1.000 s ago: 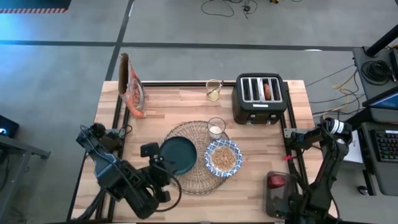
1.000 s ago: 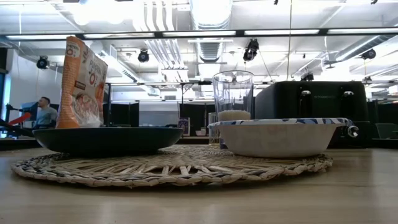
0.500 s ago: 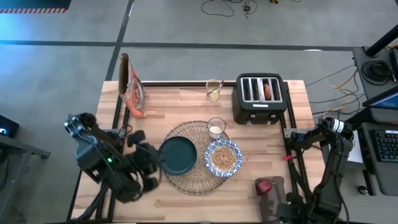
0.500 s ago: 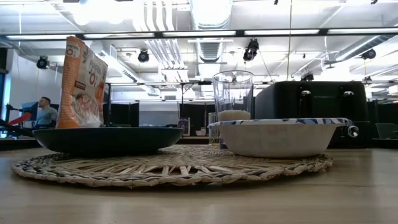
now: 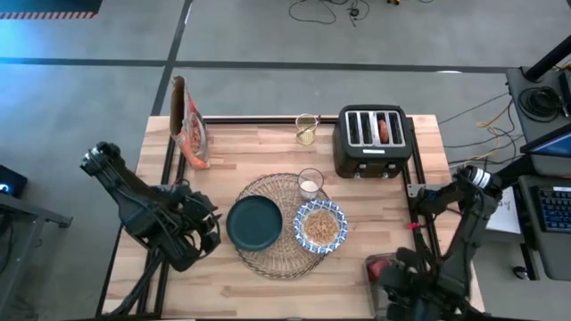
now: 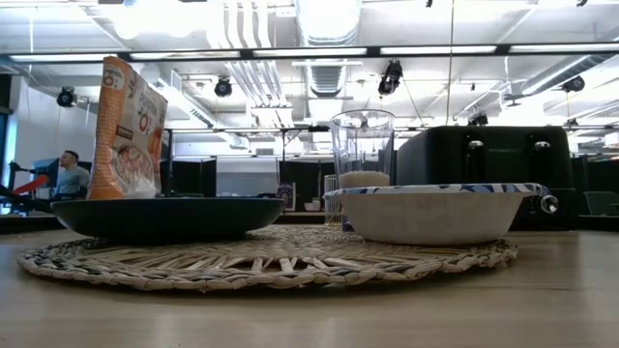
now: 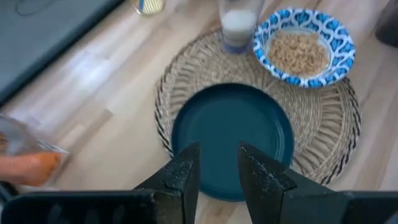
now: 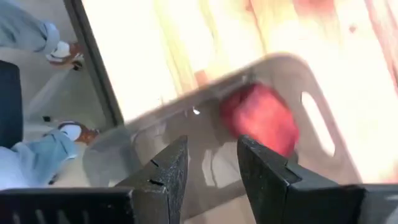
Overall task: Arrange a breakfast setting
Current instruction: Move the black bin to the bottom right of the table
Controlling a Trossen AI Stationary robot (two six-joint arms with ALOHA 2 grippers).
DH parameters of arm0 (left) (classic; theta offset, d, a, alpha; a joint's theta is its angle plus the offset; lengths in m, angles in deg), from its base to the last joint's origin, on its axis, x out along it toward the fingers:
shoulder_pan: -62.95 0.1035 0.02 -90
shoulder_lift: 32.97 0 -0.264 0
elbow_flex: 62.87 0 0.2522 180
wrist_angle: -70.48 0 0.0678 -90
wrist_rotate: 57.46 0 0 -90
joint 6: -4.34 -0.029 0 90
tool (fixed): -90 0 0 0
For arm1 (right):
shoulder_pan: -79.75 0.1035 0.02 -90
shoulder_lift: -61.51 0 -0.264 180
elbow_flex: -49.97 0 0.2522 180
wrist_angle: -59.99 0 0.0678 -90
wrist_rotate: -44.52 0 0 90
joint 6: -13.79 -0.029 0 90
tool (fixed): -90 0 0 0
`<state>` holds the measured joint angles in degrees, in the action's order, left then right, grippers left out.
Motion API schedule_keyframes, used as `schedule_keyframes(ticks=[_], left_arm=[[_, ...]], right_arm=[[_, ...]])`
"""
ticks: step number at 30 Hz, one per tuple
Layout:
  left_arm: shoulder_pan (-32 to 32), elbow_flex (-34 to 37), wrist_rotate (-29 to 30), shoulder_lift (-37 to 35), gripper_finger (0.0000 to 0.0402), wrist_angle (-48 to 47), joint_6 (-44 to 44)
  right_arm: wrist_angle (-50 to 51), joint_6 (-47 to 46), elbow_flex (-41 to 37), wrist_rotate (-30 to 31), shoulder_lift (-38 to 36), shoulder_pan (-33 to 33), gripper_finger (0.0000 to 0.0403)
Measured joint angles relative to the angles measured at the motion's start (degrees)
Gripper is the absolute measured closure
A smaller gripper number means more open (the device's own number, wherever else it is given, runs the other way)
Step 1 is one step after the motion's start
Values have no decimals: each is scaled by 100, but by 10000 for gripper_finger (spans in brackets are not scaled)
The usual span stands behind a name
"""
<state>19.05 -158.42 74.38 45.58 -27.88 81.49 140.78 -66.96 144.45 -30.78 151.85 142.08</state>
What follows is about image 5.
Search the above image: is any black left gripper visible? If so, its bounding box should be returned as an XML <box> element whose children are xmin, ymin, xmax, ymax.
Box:
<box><xmin>182</xmin><ymin>191</ymin><xmax>223</xmax><ymax>259</ymax></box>

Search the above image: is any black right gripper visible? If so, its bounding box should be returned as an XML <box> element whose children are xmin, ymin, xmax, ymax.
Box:
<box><xmin>377</xmin><ymin>247</ymin><xmax>447</xmax><ymax>321</ymax></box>

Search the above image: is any clear grey plastic container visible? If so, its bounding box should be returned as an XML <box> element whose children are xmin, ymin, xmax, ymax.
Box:
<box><xmin>364</xmin><ymin>252</ymin><xmax>402</xmax><ymax>320</ymax></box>

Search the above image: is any dark green plate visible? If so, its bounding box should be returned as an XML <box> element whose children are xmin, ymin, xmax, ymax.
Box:
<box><xmin>226</xmin><ymin>194</ymin><xmax>285</xmax><ymax>252</ymax></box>

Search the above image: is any orange pumpkin cereal bag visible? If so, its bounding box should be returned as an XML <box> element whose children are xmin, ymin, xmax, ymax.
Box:
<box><xmin>169</xmin><ymin>75</ymin><xmax>211</xmax><ymax>170</ymax></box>

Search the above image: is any blue patterned paper bowl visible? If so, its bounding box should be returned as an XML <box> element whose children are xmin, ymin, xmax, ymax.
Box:
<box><xmin>293</xmin><ymin>199</ymin><xmax>349</xmax><ymax>256</ymax></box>

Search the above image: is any clear glass with milk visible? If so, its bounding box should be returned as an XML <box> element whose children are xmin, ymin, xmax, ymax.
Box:
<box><xmin>297</xmin><ymin>168</ymin><xmax>326</xmax><ymax>202</ymax></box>

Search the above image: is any thin gold spoon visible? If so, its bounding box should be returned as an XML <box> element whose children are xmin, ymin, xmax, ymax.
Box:
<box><xmin>297</xmin><ymin>114</ymin><xmax>322</xmax><ymax>137</ymax></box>

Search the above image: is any round woven straw placemat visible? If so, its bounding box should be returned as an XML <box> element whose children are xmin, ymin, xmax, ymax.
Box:
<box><xmin>235</xmin><ymin>172</ymin><xmax>334</xmax><ymax>280</ymax></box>

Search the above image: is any white label sheet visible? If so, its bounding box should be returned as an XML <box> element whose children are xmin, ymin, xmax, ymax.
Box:
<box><xmin>485</xmin><ymin>186</ymin><xmax>523</xmax><ymax>235</ymax></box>

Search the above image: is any yellow tinted glass cup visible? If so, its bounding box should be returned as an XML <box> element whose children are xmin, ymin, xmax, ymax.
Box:
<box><xmin>294</xmin><ymin>112</ymin><xmax>320</xmax><ymax>146</ymax></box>

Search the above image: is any black four-slot toaster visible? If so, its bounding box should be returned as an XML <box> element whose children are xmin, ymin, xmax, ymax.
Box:
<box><xmin>332</xmin><ymin>104</ymin><xmax>414</xmax><ymax>179</ymax></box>

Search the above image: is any backlit black keyboard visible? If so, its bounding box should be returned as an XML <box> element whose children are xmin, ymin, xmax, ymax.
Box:
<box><xmin>537</xmin><ymin>185</ymin><xmax>571</xmax><ymax>234</ymax></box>

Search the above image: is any grey metal table leg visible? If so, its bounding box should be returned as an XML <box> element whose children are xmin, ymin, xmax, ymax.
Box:
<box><xmin>0</xmin><ymin>191</ymin><xmax>75</xmax><ymax>321</ymax></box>

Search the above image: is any small grey desk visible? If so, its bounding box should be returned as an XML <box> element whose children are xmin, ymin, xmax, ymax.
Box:
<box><xmin>506</xmin><ymin>66</ymin><xmax>571</xmax><ymax>144</ymax></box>

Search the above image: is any black box with blue light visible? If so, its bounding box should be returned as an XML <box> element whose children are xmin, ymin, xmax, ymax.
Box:
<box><xmin>0</xmin><ymin>164</ymin><xmax>29</xmax><ymax>198</ymax></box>

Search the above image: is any laptop with blue screen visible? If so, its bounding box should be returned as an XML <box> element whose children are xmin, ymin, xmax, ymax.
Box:
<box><xmin>519</xmin><ymin>124</ymin><xmax>571</xmax><ymax>177</ymax></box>

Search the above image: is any black pole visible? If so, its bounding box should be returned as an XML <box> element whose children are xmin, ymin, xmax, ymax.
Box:
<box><xmin>524</xmin><ymin>34</ymin><xmax>571</xmax><ymax>84</ymax></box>

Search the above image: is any hazard-striped floor mat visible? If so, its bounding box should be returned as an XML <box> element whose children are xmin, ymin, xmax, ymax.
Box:
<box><xmin>0</xmin><ymin>0</ymin><xmax>103</xmax><ymax>20</ymax></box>

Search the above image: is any ring cereal pile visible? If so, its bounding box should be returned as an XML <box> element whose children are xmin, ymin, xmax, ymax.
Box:
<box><xmin>302</xmin><ymin>210</ymin><xmax>340</xmax><ymax>246</ymax></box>

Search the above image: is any yellow cable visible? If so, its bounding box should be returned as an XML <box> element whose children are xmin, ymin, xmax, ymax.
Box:
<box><xmin>476</xmin><ymin>100</ymin><xmax>514</xmax><ymax>161</ymax></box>

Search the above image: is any coiled black cable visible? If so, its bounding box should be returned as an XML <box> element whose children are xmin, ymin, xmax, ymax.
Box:
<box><xmin>518</xmin><ymin>86</ymin><xmax>564</xmax><ymax>118</ymax></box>

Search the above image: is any black floor cable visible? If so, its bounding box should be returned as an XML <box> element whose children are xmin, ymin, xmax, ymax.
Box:
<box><xmin>287</xmin><ymin>0</ymin><xmax>371</xmax><ymax>28</ymax></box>

